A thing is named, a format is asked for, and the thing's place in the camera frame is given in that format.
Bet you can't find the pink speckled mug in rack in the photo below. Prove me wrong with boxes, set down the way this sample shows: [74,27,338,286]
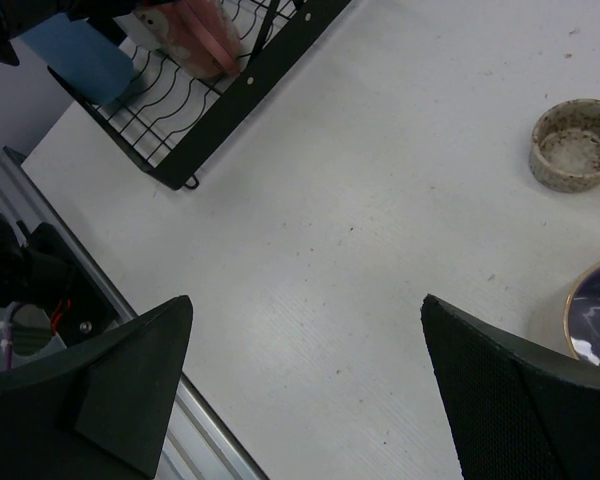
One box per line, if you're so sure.
[114,1,241,79]

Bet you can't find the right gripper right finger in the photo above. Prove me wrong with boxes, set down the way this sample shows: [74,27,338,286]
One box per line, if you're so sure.
[421,295,600,479]

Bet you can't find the light blue plastic cup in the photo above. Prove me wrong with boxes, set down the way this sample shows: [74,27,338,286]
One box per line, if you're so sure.
[20,14,134,105]

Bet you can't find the aluminium mounting rail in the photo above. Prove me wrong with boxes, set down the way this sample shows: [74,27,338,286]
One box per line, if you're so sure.
[0,148,264,479]

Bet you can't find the black wire dish rack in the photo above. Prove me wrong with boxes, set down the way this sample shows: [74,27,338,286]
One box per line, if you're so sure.
[59,0,348,190]

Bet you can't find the beige speckled ceramic cup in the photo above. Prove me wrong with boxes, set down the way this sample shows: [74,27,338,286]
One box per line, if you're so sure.
[528,99,600,193]

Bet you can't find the translucent pink plastic cup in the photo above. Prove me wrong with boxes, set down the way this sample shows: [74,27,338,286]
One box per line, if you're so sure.
[527,255,600,370]

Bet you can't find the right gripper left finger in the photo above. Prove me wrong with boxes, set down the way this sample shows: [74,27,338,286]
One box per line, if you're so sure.
[0,296,193,479]

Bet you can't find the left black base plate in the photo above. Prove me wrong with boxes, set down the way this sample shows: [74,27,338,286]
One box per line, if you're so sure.
[26,223,117,347]

